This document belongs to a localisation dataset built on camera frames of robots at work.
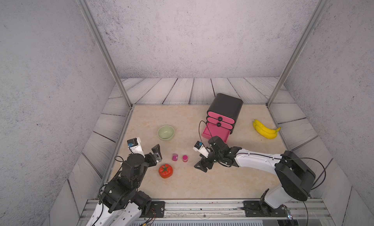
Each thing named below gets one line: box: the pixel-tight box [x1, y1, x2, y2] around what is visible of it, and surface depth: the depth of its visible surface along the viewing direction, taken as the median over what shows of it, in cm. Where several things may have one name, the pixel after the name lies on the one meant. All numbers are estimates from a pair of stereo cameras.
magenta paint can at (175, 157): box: [171, 152, 179, 162], surface depth 92 cm
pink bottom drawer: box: [202, 122, 231, 144], surface depth 101 cm
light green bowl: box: [156, 125, 175, 141], surface depth 101 cm
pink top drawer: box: [206, 111, 236, 125], surface depth 95 cm
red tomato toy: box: [158, 163, 174, 179], surface depth 83 cm
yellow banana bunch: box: [252, 119, 281, 140], surface depth 101 cm
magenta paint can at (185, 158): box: [182, 154, 189, 163], surface depth 91 cm
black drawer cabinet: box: [205, 93, 244, 135], surface depth 98 cm
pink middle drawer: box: [206, 116, 234, 130], surface depth 98 cm
